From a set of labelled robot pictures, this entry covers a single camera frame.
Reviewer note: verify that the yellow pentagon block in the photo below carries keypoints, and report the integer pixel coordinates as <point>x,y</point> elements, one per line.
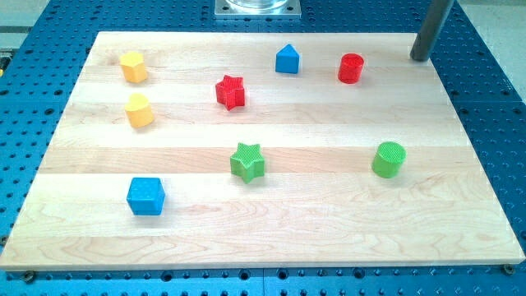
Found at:
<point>133,67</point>

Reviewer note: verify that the right board stop bolt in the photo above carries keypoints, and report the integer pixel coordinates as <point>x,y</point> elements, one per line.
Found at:
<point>508,269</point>

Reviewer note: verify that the red star block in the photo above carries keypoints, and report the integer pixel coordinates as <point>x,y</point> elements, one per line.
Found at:
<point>230,92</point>

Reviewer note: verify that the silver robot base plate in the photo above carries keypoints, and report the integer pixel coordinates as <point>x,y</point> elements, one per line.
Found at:
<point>257,9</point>

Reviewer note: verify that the green star block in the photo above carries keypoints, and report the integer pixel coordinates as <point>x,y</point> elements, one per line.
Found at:
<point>247,162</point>

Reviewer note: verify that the green cylinder block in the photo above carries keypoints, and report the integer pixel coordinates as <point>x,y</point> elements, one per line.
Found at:
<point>388,159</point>

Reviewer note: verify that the board stop bolt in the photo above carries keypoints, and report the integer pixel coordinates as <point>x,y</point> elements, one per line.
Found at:
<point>508,269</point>
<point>28,277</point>

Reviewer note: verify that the blue cube block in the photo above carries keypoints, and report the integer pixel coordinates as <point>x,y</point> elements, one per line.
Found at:
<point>146,196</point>

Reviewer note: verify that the left board stop bolt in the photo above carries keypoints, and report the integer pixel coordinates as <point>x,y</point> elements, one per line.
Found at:
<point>28,277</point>

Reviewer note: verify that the red cylinder block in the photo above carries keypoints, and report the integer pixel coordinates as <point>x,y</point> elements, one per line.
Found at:
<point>350,68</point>

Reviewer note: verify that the blue triangle block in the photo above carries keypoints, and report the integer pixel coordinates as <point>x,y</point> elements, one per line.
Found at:
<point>287,60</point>

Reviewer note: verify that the grey cylindrical robot arm rod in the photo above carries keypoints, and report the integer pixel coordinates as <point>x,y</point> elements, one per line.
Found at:
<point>430,30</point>

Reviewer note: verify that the light wooden board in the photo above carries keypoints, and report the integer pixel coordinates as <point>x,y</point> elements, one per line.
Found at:
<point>319,202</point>

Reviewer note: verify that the yellow heart block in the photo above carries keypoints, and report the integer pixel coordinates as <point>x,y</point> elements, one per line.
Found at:
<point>138,110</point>

